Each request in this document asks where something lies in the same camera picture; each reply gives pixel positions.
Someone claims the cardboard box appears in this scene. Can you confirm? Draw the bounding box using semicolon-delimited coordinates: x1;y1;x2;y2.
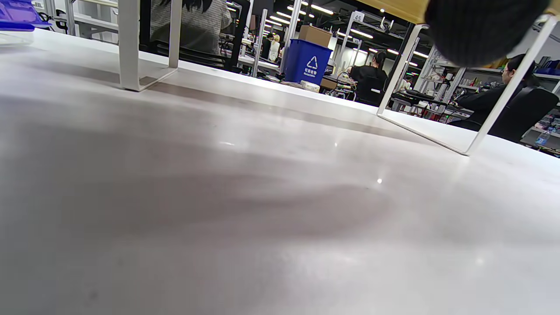
299;25;333;48

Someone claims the person's left hand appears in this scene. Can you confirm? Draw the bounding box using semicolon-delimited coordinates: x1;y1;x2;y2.
424;0;552;68

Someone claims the small wooden table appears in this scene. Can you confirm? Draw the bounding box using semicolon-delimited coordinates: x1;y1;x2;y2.
117;0;560;156

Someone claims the blue recycling bin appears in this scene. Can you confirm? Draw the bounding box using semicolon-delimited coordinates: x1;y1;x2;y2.
284;38;333;86

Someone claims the clear plastic storage box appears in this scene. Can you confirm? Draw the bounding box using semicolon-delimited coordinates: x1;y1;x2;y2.
0;0;51;46

